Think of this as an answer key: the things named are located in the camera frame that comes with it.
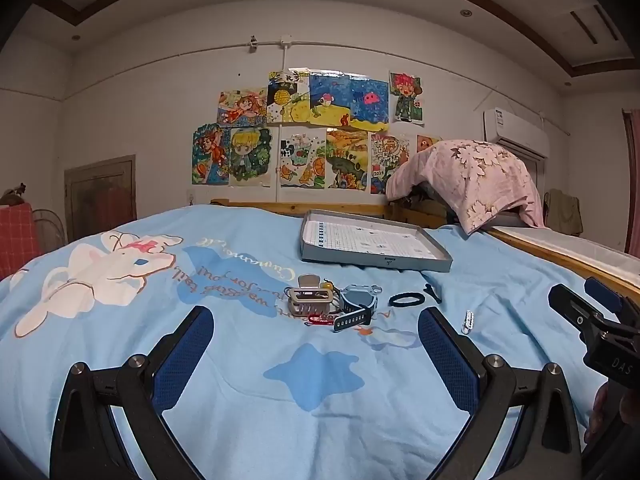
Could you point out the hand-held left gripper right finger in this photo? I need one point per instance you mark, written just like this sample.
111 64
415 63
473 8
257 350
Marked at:
447 355

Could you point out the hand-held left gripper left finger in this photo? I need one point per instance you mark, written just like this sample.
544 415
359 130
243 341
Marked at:
182 355

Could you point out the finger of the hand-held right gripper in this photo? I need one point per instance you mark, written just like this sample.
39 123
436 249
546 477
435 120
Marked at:
602 295
575 310

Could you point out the white hair clip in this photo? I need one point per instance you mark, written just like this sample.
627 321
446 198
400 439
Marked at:
468 321

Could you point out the black hair clip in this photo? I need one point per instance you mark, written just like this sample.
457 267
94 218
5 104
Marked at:
432 292

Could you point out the blue wrist watch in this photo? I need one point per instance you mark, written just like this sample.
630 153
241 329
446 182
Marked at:
357 295

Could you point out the red carabiner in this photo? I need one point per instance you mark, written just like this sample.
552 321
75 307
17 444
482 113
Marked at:
315 318

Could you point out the small yellow charm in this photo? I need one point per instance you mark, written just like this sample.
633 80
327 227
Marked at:
327 286

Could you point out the beige hair claw clip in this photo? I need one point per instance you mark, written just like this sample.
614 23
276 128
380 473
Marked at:
310 301

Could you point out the grey cardboard tray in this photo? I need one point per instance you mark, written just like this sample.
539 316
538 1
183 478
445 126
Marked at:
350 240

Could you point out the person's right hand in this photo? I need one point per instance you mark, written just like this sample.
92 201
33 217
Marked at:
597 412

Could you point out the white mattress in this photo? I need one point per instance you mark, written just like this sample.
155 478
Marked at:
575 247

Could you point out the olive green jacket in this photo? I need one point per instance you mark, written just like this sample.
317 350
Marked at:
562 212

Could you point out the pink curtain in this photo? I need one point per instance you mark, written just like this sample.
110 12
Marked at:
632 180

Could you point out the pink floral blanket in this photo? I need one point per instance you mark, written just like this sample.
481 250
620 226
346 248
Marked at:
480 170

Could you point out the wooden bed headboard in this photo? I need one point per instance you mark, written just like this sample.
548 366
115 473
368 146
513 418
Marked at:
280 207

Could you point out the grey wooden door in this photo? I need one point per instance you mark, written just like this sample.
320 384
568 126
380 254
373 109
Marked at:
100 195

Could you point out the white air conditioner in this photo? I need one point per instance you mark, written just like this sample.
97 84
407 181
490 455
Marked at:
515 132

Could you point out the red checked cloth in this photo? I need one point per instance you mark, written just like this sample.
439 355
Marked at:
17 240

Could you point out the ceiling air vent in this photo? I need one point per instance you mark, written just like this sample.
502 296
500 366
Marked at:
595 25

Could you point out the white junction box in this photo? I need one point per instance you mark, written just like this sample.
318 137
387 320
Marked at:
285 39

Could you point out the wooden side bed frame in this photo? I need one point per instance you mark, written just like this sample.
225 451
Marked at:
545 250

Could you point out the group of colourful wall drawings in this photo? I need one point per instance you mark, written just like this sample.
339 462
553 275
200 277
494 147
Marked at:
330 105

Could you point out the small dark wall fixture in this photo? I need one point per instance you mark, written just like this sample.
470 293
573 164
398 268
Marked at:
253 43

